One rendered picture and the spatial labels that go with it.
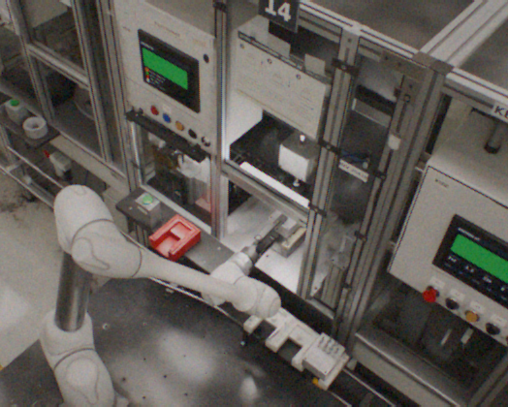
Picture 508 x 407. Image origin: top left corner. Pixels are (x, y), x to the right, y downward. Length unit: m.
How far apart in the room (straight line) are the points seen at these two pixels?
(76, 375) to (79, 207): 0.60
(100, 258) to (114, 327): 0.85
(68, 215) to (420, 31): 1.05
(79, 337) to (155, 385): 0.36
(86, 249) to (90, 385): 0.59
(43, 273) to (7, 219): 0.48
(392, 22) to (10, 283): 2.61
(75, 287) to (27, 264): 1.64
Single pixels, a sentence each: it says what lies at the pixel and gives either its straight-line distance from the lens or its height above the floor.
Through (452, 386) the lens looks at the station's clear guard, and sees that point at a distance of 2.14.
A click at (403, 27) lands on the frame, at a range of 1.53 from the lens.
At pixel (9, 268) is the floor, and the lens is 3.59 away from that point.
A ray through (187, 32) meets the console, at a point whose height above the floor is 1.81.
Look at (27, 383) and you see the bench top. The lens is 2.42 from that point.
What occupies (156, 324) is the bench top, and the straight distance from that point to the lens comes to 2.44.
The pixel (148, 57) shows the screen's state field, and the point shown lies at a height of 1.66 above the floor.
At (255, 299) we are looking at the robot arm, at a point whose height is 1.13.
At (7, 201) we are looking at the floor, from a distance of 3.93.
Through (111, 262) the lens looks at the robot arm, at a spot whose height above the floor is 1.46.
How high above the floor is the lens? 2.78
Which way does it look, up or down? 49 degrees down
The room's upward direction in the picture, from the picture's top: 4 degrees clockwise
